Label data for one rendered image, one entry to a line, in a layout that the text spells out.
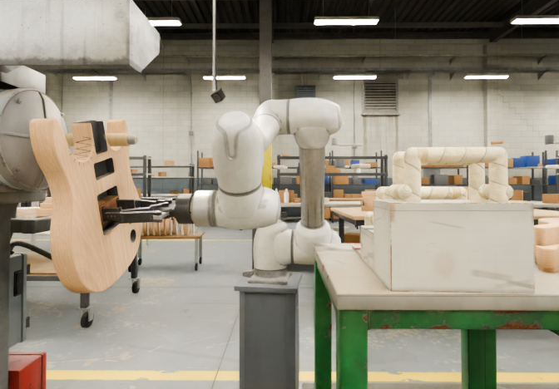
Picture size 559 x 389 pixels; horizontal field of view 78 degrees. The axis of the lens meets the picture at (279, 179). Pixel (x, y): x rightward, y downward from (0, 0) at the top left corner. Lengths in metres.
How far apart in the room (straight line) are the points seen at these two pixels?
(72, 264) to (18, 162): 0.29
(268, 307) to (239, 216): 0.83
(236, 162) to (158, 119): 12.13
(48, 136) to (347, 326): 0.67
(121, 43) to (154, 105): 12.15
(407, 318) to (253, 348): 1.01
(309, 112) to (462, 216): 0.69
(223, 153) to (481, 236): 0.53
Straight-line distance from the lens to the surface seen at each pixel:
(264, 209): 0.81
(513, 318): 0.85
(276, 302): 1.57
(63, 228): 0.83
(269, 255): 1.57
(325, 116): 1.26
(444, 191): 0.92
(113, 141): 0.95
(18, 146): 0.99
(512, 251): 0.81
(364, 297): 0.70
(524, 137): 14.55
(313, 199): 1.42
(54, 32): 0.91
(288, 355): 1.65
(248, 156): 0.73
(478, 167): 0.87
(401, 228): 0.71
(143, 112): 13.06
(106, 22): 0.87
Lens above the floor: 1.13
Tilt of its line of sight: 1 degrees up
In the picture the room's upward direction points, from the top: straight up
